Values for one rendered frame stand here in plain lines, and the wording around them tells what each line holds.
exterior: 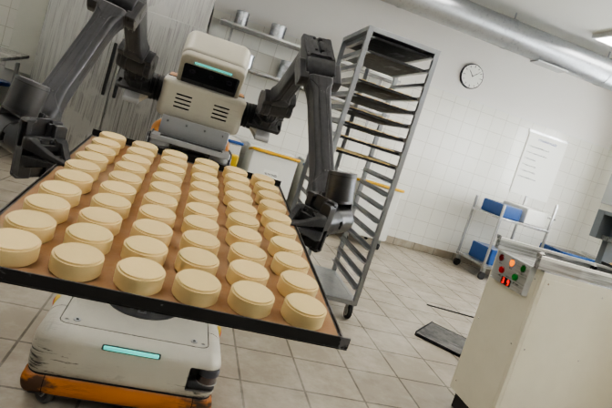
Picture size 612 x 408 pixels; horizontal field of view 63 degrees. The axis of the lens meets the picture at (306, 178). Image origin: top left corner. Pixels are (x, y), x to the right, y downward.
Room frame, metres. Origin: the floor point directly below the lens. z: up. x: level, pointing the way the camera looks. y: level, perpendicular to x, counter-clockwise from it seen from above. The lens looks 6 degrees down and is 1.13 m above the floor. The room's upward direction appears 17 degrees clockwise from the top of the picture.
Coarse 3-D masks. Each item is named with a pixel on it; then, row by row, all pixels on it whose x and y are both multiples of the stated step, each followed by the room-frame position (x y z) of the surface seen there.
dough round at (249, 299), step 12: (240, 288) 0.53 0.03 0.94; (252, 288) 0.54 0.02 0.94; (264, 288) 0.55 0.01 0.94; (228, 300) 0.53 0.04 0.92; (240, 300) 0.51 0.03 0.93; (252, 300) 0.52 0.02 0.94; (264, 300) 0.52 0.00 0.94; (240, 312) 0.51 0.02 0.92; (252, 312) 0.51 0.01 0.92; (264, 312) 0.52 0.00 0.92
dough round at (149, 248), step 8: (128, 240) 0.55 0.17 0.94; (136, 240) 0.56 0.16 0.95; (144, 240) 0.57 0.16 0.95; (152, 240) 0.57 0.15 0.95; (128, 248) 0.54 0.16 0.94; (136, 248) 0.54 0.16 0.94; (144, 248) 0.55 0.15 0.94; (152, 248) 0.55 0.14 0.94; (160, 248) 0.56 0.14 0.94; (128, 256) 0.54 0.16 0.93; (136, 256) 0.54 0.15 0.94; (144, 256) 0.54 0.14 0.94; (152, 256) 0.54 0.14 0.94; (160, 256) 0.55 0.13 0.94; (160, 264) 0.55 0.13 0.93
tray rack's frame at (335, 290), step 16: (384, 32) 3.09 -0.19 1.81; (416, 48) 3.30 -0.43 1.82; (432, 48) 3.16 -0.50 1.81; (336, 64) 3.66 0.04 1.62; (336, 160) 3.73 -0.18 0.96; (304, 176) 3.67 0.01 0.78; (352, 208) 3.76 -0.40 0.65; (336, 256) 3.77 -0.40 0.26; (320, 272) 3.58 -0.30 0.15; (336, 272) 3.72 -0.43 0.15; (336, 288) 3.33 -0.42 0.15
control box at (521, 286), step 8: (504, 256) 2.37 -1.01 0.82; (512, 256) 2.33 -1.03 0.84; (496, 264) 2.40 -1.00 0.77; (504, 264) 2.35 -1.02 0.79; (520, 264) 2.26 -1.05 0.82; (528, 264) 2.22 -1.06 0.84; (496, 272) 2.38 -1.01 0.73; (504, 272) 2.34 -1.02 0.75; (512, 272) 2.29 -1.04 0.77; (520, 272) 2.24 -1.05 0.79; (528, 272) 2.20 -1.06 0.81; (504, 280) 2.32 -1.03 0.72; (512, 280) 2.27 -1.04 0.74; (520, 280) 2.22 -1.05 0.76; (528, 280) 2.19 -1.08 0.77; (512, 288) 2.25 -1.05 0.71; (520, 288) 2.21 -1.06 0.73; (528, 288) 2.20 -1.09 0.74
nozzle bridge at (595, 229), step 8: (600, 216) 2.82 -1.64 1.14; (608, 216) 2.81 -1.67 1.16; (600, 224) 2.80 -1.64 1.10; (608, 224) 2.82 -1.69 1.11; (592, 232) 2.83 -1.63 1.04; (600, 232) 2.81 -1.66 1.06; (608, 232) 2.82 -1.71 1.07; (608, 240) 2.76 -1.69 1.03; (600, 248) 2.87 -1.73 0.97; (608, 248) 2.84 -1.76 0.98; (600, 256) 2.85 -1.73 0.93; (608, 256) 2.85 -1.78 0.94
